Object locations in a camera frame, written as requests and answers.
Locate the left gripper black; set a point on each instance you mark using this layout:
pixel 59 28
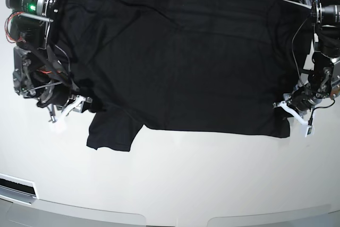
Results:
pixel 301 100

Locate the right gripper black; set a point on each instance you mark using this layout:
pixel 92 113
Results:
pixel 58 95

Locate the black t-shirt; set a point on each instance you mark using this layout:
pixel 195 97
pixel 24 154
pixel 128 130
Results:
pixel 182 65

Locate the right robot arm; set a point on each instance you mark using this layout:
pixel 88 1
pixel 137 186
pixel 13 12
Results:
pixel 38 73

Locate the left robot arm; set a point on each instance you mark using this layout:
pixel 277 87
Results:
pixel 323 80

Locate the white slotted table fixture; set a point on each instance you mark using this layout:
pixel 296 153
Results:
pixel 22 186

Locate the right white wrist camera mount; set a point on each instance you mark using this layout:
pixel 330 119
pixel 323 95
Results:
pixel 65 115

